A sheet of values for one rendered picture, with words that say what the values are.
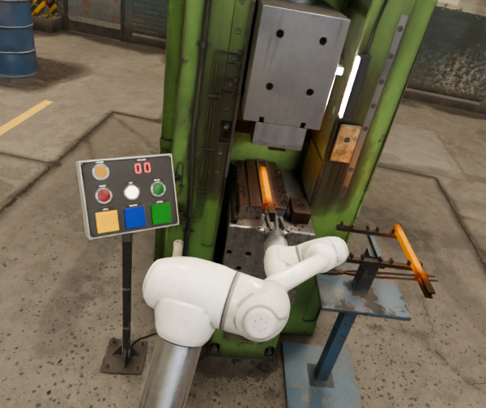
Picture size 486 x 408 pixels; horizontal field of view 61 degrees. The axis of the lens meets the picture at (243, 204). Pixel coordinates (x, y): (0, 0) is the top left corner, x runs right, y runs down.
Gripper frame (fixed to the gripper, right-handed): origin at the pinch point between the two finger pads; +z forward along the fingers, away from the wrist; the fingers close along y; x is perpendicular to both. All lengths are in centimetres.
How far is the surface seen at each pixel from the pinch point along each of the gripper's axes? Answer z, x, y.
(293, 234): -1.0, -10.0, 12.3
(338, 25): 7, 74, 9
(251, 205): 5.2, -1.5, -7.5
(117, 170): -8, 16, -61
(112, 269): 59, -101, -78
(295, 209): 7.1, -2.4, 12.3
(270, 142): 5.8, 28.7, -5.4
